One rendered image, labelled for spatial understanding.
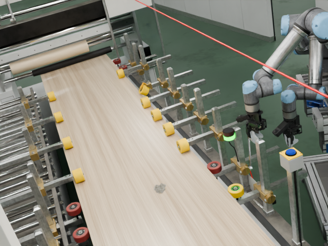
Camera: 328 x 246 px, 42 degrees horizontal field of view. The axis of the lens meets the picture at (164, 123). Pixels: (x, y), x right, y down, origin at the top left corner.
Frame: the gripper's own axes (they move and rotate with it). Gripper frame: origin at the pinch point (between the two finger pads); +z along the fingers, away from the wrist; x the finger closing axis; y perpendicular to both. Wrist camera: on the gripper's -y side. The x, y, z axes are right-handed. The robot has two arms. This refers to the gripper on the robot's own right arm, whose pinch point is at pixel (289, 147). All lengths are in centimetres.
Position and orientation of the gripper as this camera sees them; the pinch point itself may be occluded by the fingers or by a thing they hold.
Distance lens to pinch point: 265.0
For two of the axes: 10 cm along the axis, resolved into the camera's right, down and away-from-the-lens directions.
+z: 2.1, 8.6, 4.7
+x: -3.3, -3.9, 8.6
